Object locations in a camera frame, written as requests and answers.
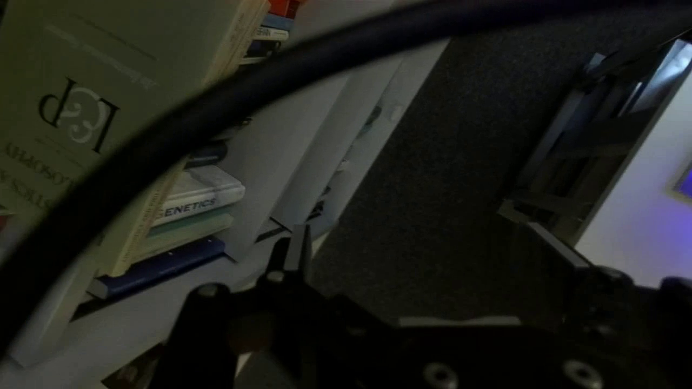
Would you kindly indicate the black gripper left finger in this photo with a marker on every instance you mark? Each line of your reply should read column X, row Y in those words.
column 298, row 251

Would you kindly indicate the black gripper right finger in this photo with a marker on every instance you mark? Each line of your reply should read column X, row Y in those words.
column 568, row 288

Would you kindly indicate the thin pale green booklet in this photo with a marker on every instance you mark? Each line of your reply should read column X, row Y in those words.
column 109, row 44

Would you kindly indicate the white hardcover book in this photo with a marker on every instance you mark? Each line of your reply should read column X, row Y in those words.
column 187, row 234
column 202, row 194

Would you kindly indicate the dark blue book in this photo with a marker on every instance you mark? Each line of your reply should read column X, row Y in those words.
column 159, row 270

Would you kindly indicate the white table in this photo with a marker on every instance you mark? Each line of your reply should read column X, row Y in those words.
column 633, row 216

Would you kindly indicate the grey metal bookcase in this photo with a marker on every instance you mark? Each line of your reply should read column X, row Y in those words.
column 302, row 143

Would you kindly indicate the dark metal table frame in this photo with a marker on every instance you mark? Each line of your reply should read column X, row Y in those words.
column 575, row 143

